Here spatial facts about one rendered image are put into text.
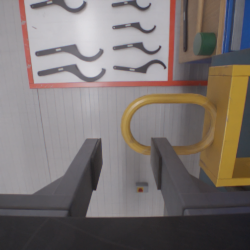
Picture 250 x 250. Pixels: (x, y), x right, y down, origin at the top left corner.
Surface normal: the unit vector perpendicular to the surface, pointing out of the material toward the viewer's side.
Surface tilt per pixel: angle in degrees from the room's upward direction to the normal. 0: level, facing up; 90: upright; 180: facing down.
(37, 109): 90
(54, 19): 90
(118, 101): 90
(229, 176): 90
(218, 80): 0
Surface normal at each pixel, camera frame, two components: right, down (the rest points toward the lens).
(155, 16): 0.00, 0.27
